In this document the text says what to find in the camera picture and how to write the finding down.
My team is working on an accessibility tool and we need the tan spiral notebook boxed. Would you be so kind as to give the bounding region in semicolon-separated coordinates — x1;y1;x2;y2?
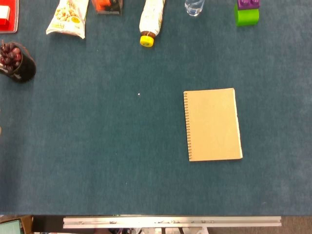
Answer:
183;88;243;162

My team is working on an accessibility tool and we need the green plastic block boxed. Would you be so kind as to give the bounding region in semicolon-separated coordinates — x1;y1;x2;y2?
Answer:
234;3;260;27

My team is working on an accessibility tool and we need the purple building block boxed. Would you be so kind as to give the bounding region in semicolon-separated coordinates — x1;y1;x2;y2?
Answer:
237;0;261;10

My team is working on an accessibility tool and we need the teal felt table cover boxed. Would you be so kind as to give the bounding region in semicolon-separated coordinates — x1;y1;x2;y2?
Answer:
0;0;312;216

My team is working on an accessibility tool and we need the white bottle yellow cap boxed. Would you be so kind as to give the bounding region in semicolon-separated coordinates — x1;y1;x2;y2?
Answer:
139;0;166;47

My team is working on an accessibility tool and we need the clear water bottle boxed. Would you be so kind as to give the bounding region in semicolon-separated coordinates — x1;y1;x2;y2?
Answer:
184;0;205;17

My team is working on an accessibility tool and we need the clear box red toy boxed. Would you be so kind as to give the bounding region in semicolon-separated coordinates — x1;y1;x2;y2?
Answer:
91;0;123;16

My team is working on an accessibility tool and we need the white snack bag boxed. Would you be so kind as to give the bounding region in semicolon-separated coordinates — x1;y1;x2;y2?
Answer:
46;0;90;39

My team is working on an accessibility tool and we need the black cup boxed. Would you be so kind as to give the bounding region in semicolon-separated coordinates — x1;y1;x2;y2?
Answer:
0;41;37;83

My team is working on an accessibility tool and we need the dark red grapes bunch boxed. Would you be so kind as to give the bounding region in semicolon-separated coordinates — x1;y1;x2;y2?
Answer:
0;40;22;71

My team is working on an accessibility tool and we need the red tray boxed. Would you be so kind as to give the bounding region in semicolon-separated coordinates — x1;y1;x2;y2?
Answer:
0;0;20;34

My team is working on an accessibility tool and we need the white red small box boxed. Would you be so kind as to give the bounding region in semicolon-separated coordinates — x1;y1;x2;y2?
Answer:
0;5;11;20

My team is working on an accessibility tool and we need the aluminium profile rail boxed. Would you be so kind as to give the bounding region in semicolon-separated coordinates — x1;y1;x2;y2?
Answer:
62;215;282;229

